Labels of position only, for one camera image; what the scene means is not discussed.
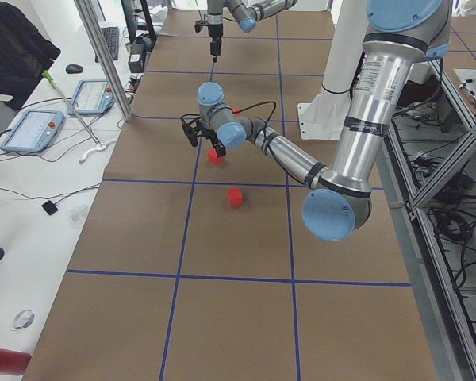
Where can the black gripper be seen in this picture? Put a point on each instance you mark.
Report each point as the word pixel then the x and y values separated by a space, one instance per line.
pixel 214 32
pixel 211 136

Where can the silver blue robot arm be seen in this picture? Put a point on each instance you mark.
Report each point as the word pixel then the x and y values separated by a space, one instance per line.
pixel 247 18
pixel 382 41

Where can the black box with label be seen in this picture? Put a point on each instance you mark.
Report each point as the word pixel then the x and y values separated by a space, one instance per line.
pixel 136 60

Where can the black computer monitor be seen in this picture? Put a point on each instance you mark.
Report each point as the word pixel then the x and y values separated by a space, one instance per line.
pixel 131 14

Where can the black keyboard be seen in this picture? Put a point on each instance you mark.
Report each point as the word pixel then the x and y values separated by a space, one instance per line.
pixel 111 35

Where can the far teach pendant tablet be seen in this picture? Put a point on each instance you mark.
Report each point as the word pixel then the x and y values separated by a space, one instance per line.
pixel 92 97

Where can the teach pendant tablet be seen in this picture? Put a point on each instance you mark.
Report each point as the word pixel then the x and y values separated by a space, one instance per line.
pixel 92 97
pixel 34 131

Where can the black computer mouse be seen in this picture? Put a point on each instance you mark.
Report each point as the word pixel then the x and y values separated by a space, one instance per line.
pixel 73 68

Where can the metal rod with hook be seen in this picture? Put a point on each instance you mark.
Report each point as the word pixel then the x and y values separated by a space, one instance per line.
pixel 46 75

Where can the small black square device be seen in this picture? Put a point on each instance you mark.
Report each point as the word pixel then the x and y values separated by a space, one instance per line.
pixel 49 207

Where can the near teach pendant tablet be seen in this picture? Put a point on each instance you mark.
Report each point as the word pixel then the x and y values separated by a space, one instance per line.
pixel 34 131

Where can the seated person in black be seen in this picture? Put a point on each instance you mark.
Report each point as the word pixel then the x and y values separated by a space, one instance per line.
pixel 24 55

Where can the clear tape roll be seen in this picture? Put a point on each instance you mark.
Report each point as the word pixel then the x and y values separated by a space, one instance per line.
pixel 22 320

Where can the red cylinder object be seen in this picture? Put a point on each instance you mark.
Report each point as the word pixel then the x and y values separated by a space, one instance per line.
pixel 13 362

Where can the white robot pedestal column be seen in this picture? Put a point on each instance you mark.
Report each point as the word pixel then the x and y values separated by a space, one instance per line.
pixel 350 21

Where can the aluminium frame post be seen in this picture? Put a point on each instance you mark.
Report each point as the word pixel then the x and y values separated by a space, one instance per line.
pixel 93 31

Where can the aluminium frame cage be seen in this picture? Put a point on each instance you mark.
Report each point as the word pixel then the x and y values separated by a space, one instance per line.
pixel 429 165

